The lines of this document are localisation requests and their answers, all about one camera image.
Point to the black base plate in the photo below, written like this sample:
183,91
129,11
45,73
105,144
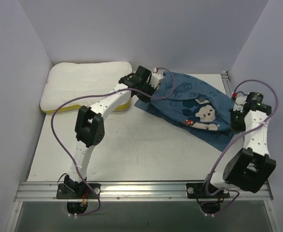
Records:
198,190
65,193

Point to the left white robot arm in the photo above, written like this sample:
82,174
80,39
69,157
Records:
89,125

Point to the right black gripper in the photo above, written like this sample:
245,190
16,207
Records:
236,122

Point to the white pillow with yellow edge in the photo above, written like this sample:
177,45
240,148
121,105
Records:
67,81

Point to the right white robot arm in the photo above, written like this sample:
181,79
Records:
250,168

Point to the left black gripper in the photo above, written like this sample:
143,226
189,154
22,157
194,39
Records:
146,89

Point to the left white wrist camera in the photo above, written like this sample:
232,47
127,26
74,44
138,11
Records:
156,79

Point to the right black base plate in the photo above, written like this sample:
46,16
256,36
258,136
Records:
198,190

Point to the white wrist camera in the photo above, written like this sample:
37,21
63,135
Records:
239,103
156,79

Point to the aluminium front rail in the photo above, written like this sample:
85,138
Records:
161,191

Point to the blue cartoon print pillowcase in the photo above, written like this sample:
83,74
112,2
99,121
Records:
193,105

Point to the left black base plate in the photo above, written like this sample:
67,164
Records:
65,193

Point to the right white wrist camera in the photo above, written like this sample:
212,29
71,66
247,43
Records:
239,103

